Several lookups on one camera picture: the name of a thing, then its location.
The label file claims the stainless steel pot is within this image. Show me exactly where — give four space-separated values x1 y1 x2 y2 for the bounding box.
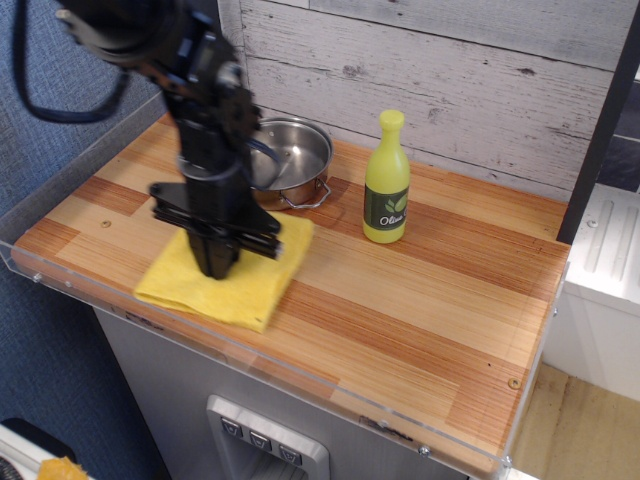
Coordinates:
251 117 334 211

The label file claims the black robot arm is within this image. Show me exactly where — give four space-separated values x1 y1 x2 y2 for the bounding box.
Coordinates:
61 1 282 279

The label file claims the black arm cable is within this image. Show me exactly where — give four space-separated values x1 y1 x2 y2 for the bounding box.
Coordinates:
11 0 129 124

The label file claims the yellow olive oil bottle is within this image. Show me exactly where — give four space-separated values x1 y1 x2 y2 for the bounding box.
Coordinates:
363 110 410 244

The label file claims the silver dispenser panel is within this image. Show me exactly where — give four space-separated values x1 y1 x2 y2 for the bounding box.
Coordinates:
206 395 331 479

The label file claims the yellow object bottom left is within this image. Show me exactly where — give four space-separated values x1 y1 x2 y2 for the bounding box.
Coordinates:
36 457 90 480

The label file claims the dark vertical post right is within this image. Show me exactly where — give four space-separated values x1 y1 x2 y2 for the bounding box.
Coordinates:
556 6 639 245

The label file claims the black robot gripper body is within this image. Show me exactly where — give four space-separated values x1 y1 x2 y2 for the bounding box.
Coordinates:
150 163 283 260

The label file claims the yellow towel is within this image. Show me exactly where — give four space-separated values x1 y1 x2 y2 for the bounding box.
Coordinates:
134 213 315 333

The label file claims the white appliance at right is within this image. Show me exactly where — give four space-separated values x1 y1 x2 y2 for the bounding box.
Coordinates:
542 185 639 400

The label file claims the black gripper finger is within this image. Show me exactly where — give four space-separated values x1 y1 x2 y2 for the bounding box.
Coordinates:
187 230 214 276
213 238 240 280

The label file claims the clear acrylic counter guard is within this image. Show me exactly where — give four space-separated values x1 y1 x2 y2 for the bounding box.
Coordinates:
16 92 568 478

